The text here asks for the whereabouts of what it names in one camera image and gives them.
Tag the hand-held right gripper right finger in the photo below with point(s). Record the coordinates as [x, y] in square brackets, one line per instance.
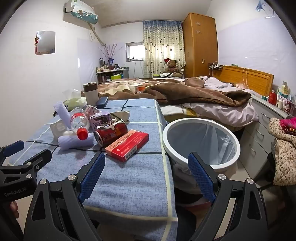
[201, 178]

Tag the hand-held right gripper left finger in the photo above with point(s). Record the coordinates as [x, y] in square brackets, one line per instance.
[92, 178]

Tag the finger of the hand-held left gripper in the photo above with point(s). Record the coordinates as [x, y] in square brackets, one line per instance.
[37, 160]
[13, 148]

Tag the white round trash bin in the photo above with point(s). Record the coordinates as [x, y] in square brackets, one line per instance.
[222, 165]

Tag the lavender towel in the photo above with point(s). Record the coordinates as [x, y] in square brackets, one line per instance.
[74, 141]

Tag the red medicine box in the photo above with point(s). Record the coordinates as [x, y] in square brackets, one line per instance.
[127, 148]

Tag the crushed red can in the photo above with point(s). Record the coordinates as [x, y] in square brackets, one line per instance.
[111, 134]

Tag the lilac foam sleeve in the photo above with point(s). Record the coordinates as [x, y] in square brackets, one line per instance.
[62, 113]

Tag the clear plastic bottle red cap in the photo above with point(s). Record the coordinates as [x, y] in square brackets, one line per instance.
[77, 122]

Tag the purple milk carton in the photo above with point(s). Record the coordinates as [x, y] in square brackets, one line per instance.
[100, 119]

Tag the strawberry print milk carton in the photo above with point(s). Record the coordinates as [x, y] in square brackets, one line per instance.
[91, 110]

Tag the beige green box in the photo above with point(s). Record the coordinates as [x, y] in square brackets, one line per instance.
[121, 114]

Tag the person's left hand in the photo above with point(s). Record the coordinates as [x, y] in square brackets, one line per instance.
[14, 209]

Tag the pale pink duvet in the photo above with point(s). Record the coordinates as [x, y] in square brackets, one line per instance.
[219, 111]

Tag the black chair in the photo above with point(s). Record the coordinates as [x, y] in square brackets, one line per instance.
[271, 166]

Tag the soft tissue pack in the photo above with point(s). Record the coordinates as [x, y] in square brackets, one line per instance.
[74, 98]

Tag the dark blue glasses case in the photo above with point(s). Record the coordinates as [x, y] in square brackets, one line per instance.
[102, 102]

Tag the grey nightstand with drawers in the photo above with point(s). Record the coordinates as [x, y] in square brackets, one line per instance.
[261, 129]

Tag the white tumbler with brown lid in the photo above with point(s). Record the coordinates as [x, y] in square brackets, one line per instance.
[90, 95]

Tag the brown fleece blanket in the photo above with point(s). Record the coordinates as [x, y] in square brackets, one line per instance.
[185, 92]

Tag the orange and white box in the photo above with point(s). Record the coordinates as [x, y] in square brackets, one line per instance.
[140, 88]

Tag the red plaid cloth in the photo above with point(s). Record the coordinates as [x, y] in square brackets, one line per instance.
[289, 125]

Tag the cluttered side desk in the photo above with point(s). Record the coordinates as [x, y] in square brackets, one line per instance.
[111, 75]

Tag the red hanging ornament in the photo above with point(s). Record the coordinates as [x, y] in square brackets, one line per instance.
[36, 45]

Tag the red jar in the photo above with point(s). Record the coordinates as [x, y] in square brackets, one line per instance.
[272, 96]

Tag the white bottle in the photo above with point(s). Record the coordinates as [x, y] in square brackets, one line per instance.
[281, 103]

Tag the wooden bed headboard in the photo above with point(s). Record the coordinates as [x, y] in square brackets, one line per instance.
[249, 77]

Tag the red cartoon face mug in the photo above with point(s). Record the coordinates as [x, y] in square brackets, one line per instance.
[288, 107]

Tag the power strip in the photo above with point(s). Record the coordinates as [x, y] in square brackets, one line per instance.
[215, 66]

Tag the brown teddy bear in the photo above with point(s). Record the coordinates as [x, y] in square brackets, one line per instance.
[171, 67]

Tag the green item on headboard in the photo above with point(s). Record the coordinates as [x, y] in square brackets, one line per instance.
[234, 64]

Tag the cream carton box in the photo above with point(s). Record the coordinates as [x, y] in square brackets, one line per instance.
[285, 87]

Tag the dried flower branches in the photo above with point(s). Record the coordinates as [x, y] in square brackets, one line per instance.
[109, 49]

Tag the wooden wardrobe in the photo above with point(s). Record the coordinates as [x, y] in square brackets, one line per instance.
[200, 46]

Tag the small window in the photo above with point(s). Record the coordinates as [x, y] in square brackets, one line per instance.
[134, 51]

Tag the heart patterned curtain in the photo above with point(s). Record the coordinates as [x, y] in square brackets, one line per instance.
[161, 46]

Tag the wrapped air conditioner pipe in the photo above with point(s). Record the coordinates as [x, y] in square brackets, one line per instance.
[97, 34]

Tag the wall mirror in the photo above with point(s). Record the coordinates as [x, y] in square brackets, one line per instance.
[46, 39]

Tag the covered wall air conditioner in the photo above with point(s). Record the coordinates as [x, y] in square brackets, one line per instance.
[81, 11]

